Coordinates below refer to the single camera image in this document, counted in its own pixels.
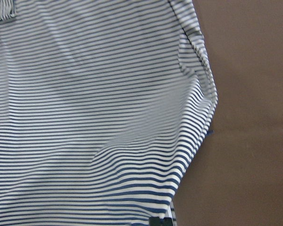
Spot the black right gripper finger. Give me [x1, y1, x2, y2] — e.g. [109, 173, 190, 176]
[149, 217, 172, 226]

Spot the navy white striped polo shirt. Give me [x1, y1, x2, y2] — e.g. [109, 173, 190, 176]
[0, 0, 217, 226]

